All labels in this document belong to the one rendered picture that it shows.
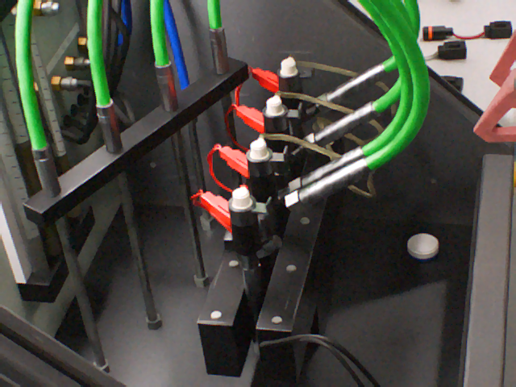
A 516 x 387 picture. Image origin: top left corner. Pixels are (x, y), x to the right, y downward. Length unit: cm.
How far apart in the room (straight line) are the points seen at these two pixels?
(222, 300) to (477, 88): 48
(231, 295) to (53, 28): 39
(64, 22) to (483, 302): 59
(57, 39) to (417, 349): 56
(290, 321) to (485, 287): 22
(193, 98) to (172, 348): 30
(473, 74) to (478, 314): 41
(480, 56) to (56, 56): 57
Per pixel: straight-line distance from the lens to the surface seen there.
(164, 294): 134
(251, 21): 128
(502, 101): 68
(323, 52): 128
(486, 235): 121
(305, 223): 118
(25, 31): 98
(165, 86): 116
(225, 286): 112
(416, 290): 131
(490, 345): 109
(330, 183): 98
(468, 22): 154
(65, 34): 130
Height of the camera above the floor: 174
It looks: 38 degrees down
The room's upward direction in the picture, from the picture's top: 7 degrees counter-clockwise
